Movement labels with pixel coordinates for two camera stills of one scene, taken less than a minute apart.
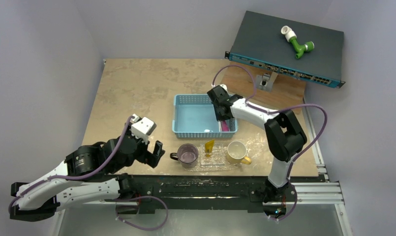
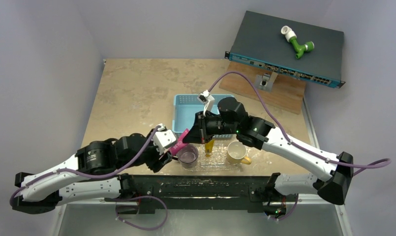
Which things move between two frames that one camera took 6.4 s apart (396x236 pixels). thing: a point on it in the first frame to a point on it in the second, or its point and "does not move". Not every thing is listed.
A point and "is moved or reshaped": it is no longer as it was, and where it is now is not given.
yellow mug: x=236 y=153 does not move
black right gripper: x=222 y=110 to x=201 y=127
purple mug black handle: x=187 y=155 does not move
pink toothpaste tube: x=224 y=126 is moved or reshaped
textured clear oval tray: x=218 y=161 does not move
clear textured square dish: x=218 y=159 does not move
